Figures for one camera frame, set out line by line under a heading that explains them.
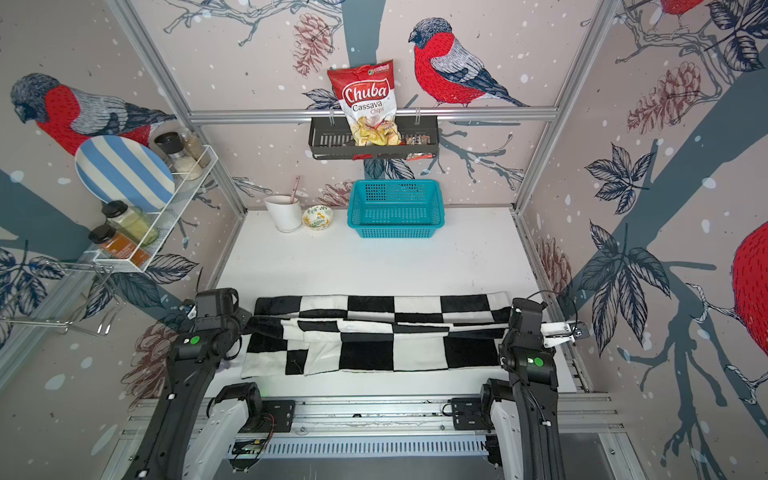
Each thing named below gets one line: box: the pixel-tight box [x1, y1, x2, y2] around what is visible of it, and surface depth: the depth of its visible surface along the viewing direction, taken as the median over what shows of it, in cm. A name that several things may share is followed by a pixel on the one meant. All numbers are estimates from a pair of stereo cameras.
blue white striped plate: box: [74, 135, 176, 213], surface depth 73 cm
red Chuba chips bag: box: [327, 59, 402, 146], surface depth 83 cm
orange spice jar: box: [88, 224, 151, 267], surface depth 63 cm
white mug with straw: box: [263, 194, 302, 233], surface depth 112 cm
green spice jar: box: [101, 200, 159, 246], surface depth 67 cm
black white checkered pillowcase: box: [241, 291, 512, 379], surface depth 85 cm
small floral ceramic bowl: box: [302, 204, 333, 231], surface depth 118 cm
